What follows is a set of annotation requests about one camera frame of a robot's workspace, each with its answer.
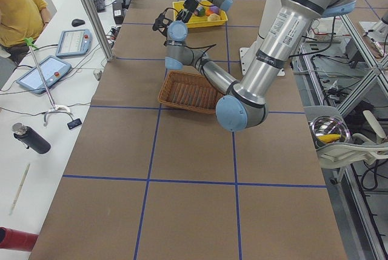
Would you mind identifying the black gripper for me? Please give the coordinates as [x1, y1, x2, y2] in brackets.
[152, 8, 173, 35]
[176, 0, 200, 21]

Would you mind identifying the yellow woven basket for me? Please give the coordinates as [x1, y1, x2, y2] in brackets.
[172, 1, 228, 28]

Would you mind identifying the brown wicker basket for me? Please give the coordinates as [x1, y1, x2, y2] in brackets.
[158, 71, 223, 115]

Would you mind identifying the toy croissant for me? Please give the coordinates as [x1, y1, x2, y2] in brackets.
[207, 13, 221, 22]

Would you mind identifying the purple foam block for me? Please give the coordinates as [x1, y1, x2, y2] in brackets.
[209, 5, 220, 14]

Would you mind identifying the black computer mouse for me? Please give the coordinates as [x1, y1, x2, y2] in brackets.
[72, 19, 85, 27]

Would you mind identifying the far teach pendant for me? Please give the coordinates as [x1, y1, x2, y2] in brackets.
[55, 29, 92, 58]

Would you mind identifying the teach pendant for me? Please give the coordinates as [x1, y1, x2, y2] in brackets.
[16, 56, 71, 95]
[55, 29, 92, 58]

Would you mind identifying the near teach pendant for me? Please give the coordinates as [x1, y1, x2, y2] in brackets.
[16, 56, 71, 95]

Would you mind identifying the small black device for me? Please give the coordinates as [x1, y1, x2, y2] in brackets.
[67, 118, 82, 130]

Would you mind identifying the person in yellow shirt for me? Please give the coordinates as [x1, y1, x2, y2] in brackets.
[1, 0, 52, 64]

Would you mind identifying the black water bottle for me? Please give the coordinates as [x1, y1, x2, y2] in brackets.
[12, 122, 51, 154]

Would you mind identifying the steel bowl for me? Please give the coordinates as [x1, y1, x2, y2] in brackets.
[309, 116, 351, 148]

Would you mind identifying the toy corn cob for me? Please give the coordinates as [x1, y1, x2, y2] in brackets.
[318, 134, 341, 144]

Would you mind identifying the wooden brush stick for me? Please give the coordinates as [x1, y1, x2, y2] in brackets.
[8, 162, 31, 216]

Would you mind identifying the white chair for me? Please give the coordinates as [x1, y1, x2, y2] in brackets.
[304, 105, 387, 184]

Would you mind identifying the red cylinder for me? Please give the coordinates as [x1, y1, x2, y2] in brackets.
[1, 227, 39, 252]

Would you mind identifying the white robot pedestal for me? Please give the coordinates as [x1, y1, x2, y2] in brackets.
[238, 0, 286, 77]

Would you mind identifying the aluminium frame post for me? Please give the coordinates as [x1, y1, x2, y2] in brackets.
[81, 0, 113, 61]

